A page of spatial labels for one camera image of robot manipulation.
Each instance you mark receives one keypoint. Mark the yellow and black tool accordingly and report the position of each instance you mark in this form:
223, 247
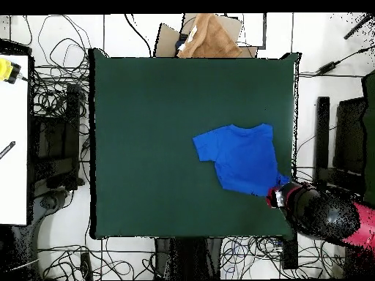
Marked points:
6, 70

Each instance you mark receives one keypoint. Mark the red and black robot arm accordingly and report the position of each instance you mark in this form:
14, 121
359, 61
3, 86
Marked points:
325, 213

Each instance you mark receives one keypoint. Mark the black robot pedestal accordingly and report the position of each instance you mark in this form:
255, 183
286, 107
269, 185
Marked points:
190, 257

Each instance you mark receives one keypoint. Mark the blue shirt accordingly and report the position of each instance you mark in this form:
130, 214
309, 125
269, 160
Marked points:
243, 158

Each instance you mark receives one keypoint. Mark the cardboard box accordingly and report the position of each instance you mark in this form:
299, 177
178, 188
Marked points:
167, 41

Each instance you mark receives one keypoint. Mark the black rod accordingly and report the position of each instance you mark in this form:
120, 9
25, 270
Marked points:
359, 26

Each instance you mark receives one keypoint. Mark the black metal frame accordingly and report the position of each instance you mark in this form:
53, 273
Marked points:
71, 131

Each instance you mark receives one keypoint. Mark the black chair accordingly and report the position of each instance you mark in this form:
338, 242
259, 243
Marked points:
350, 134

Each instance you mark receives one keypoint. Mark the black marker pen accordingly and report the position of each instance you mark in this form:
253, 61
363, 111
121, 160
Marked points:
7, 150

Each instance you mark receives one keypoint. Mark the brown towel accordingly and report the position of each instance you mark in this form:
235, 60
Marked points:
211, 41

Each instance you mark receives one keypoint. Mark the dark green table cloth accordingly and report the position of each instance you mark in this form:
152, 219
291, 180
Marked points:
131, 87

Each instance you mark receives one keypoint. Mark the white table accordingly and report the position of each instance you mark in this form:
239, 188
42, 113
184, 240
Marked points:
13, 131

